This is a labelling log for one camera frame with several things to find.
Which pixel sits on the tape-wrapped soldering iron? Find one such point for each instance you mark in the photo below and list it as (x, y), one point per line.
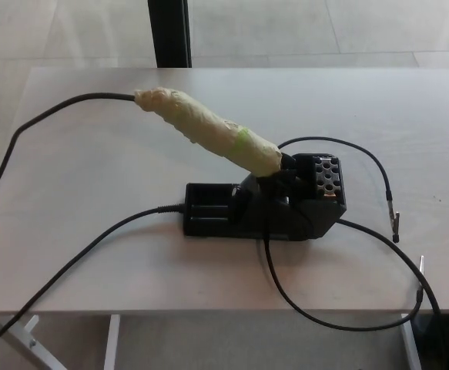
(201, 119)

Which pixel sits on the black soldering iron stand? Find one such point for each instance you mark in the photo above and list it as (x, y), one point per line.
(216, 216)

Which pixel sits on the black vertical pillar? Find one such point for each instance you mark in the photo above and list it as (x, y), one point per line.
(170, 34)

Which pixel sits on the white vertical table leg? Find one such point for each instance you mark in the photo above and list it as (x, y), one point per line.
(411, 347)
(111, 343)

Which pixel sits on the dark object under table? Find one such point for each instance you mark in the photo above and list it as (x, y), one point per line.
(428, 339)

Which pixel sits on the white diagonal table brace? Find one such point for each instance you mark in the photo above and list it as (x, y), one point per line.
(20, 339)

